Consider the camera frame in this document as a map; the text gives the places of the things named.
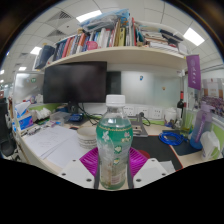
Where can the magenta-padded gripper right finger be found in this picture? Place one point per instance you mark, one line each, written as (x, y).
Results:
(150, 170)

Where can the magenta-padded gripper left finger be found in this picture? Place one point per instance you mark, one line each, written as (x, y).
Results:
(75, 171)

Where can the green-labelled clear drink bottle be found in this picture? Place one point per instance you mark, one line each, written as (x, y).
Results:
(114, 146)

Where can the purple plastic water bottle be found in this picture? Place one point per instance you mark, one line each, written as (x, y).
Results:
(201, 128)

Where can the blank white paper sheet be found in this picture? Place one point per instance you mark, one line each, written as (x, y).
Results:
(68, 155)

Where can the black desk mat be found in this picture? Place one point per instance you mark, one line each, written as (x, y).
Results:
(156, 150)

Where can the white patterned ceramic mug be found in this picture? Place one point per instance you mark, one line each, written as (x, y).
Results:
(86, 137)

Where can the handwritten white paper sheet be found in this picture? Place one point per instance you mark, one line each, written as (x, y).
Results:
(50, 138)

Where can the grey metal stand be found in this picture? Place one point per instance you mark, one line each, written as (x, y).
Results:
(139, 129)

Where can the thin black notebook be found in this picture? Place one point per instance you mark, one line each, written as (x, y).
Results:
(74, 128)

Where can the small blue device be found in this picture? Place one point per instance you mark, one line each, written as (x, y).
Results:
(76, 117)

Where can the clear plastic box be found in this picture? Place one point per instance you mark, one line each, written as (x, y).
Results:
(60, 117)

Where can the white tissue pack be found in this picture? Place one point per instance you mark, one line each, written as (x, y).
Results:
(210, 145)

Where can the white folded tissues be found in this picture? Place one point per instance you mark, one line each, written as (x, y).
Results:
(42, 114)

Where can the dark wine bottle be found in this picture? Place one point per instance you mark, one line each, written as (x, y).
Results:
(180, 106)

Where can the blue tissue box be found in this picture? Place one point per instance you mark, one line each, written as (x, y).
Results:
(24, 120)

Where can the black office chair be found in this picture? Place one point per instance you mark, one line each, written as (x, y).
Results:
(6, 133)

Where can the black computer monitor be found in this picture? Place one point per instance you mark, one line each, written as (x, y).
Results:
(75, 81)

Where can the dark grey flat panel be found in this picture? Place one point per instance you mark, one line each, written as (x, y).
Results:
(114, 82)

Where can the purple hanging banner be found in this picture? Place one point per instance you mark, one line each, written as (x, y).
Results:
(194, 71)

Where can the ceiling lights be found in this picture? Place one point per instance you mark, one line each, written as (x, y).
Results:
(89, 15)

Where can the white wall socket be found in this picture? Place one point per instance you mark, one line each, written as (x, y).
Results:
(143, 111)
(129, 111)
(157, 113)

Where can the wall shelf with books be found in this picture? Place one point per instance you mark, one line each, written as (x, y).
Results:
(113, 53)

